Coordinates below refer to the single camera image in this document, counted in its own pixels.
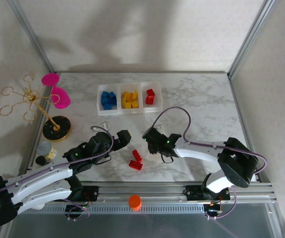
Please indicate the yellow lego brick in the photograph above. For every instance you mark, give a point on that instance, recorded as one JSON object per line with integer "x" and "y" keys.
{"x": 130, "y": 97}
{"x": 135, "y": 104}
{"x": 135, "y": 94}
{"x": 129, "y": 105}
{"x": 124, "y": 102}
{"x": 125, "y": 94}

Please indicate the red lego brick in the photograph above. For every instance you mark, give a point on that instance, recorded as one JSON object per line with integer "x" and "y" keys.
{"x": 137, "y": 156}
{"x": 135, "y": 165}
{"x": 149, "y": 100}
{"x": 150, "y": 92}

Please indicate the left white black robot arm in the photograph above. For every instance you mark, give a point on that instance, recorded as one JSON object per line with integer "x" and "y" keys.
{"x": 40, "y": 176}

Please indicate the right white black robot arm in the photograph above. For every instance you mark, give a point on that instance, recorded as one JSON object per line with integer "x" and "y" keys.
{"x": 196, "y": 151}

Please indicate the translucent plastic container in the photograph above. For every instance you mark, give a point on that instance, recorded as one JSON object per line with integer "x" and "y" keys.
{"x": 101, "y": 111}
{"x": 131, "y": 86}
{"x": 157, "y": 99}

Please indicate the gold glass rack black base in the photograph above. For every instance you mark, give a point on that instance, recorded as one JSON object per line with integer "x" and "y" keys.
{"x": 56, "y": 127}

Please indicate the silver tin can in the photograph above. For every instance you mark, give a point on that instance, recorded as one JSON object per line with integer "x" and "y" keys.
{"x": 45, "y": 150}

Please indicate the small black round object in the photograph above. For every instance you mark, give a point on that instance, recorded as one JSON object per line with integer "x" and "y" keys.
{"x": 41, "y": 160}

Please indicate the orange plastic cylinder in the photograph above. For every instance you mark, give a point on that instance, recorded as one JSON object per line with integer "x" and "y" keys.
{"x": 135, "y": 202}

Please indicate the pink plastic wine glass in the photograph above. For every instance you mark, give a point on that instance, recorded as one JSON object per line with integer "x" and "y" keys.
{"x": 60, "y": 98}

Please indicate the aluminium mounting rail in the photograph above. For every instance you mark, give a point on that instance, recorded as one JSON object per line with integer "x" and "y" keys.
{"x": 144, "y": 189}

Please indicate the aluminium frame post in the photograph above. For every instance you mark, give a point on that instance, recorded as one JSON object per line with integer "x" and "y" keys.
{"x": 250, "y": 37}
{"x": 31, "y": 34}

